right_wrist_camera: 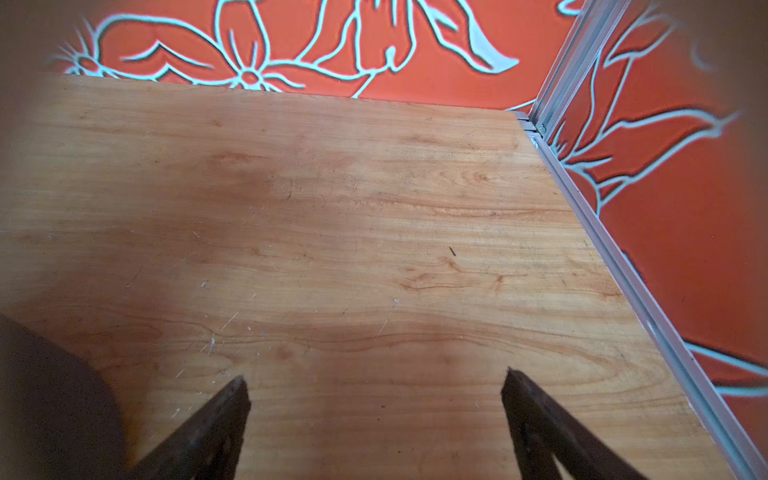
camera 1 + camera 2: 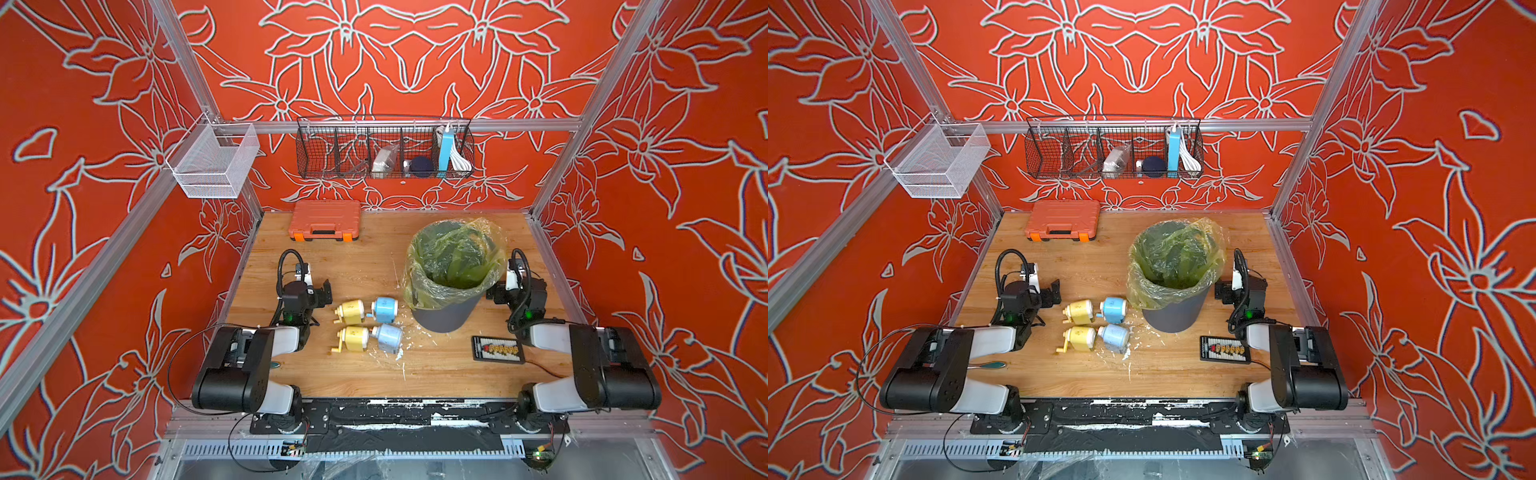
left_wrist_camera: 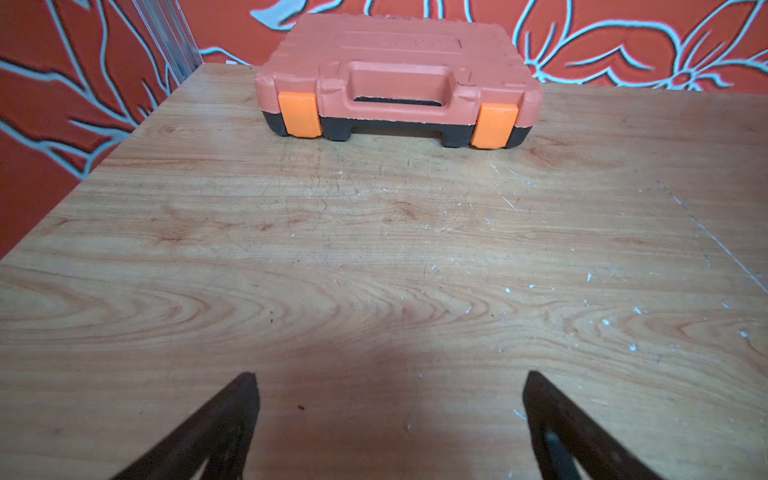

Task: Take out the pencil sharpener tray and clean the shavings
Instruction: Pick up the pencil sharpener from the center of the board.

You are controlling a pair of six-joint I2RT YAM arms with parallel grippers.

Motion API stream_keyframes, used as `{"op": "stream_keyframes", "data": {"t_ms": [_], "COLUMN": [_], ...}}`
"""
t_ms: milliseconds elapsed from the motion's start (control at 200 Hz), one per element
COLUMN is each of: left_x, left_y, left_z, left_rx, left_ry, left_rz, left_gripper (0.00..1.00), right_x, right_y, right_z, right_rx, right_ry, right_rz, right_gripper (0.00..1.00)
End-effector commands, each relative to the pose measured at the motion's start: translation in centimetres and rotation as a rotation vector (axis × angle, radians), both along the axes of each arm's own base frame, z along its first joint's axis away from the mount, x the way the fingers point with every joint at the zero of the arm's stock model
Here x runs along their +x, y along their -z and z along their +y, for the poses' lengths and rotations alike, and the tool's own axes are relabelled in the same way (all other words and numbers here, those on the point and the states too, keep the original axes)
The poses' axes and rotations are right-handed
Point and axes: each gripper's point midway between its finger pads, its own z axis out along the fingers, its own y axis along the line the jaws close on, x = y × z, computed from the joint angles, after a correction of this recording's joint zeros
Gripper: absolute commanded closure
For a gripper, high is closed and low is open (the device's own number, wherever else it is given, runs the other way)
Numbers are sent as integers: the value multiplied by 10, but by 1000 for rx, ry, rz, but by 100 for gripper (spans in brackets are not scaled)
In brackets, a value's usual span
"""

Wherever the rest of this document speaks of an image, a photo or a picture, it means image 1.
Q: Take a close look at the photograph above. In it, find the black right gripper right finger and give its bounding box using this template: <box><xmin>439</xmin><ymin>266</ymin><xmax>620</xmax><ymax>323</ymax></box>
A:
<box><xmin>501</xmin><ymin>369</ymin><xmax>644</xmax><ymax>479</ymax></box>

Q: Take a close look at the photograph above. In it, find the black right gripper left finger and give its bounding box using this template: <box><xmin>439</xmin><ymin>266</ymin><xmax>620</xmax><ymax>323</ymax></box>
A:
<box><xmin>122</xmin><ymin>376</ymin><xmax>251</xmax><ymax>479</ymax></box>

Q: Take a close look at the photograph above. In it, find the aluminium frame rail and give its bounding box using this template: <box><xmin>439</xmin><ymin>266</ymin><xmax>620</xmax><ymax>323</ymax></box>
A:
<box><xmin>531</xmin><ymin>1</ymin><xmax>767</xmax><ymax>479</ymax></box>

